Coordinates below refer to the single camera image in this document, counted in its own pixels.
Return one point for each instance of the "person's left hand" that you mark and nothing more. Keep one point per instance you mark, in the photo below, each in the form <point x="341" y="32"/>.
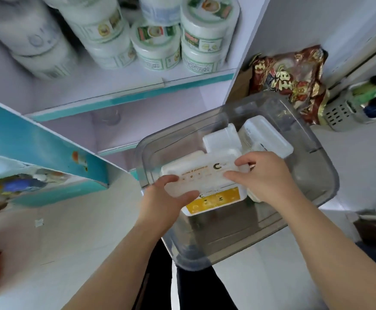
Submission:
<point x="160" y="206"/>

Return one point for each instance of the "person's right hand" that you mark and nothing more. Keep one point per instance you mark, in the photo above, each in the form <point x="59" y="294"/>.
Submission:
<point x="268" y="177"/>

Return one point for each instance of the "person's left thumb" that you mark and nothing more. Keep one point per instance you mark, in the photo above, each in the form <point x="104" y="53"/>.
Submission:
<point x="188" y="197"/>

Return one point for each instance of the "person's right thumb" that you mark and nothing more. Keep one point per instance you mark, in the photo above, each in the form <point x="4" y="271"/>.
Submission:
<point x="237" y="175"/>

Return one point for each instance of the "white box with yellow label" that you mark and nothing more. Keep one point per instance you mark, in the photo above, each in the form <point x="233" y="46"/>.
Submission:
<point x="204" y="177"/>

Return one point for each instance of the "person's left forearm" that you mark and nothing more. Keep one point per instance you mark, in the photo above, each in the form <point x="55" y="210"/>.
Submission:
<point x="120" y="271"/>

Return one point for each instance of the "person's right forearm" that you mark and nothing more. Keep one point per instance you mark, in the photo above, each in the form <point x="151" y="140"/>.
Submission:
<point x="323" y="248"/>

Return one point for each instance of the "small white plastic box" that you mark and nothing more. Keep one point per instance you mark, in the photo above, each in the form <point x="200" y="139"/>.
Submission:
<point x="221" y="138"/>

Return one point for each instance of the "white box with dark print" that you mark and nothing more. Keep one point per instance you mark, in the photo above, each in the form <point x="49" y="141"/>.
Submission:
<point x="265" y="135"/>

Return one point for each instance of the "clear plastic storage bin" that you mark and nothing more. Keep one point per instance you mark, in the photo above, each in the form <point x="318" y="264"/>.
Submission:
<point x="307" y="177"/>

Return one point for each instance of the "person's black trousers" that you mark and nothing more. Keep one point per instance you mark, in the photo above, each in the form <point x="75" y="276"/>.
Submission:
<point x="194" y="287"/>

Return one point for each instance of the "red printed snack bag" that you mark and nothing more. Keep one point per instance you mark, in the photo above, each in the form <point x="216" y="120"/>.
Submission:
<point x="288" y="77"/>

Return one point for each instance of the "white shelf unit teal edges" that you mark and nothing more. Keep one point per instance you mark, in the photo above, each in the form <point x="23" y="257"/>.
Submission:
<point x="136" y="93"/>

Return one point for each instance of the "grey perforated plastic basket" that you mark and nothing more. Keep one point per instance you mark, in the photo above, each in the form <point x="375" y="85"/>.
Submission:
<point x="339" y="112"/>

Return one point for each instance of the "dark brown box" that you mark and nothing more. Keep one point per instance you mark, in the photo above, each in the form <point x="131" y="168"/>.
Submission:
<point x="370" y="230"/>

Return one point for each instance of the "green packet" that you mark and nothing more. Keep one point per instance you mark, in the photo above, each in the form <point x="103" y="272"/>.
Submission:
<point x="367" y="91"/>

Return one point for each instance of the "group of white green-label jars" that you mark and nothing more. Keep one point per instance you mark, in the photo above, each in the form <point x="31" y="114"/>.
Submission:
<point x="155" y="38"/>

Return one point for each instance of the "blue printed cardboard box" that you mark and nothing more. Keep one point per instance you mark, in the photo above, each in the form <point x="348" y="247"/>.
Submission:
<point x="29" y="148"/>

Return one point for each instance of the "white container with blue print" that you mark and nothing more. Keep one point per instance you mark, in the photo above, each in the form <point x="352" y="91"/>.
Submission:
<point x="20" y="22"/>
<point x="45" y="64"/>

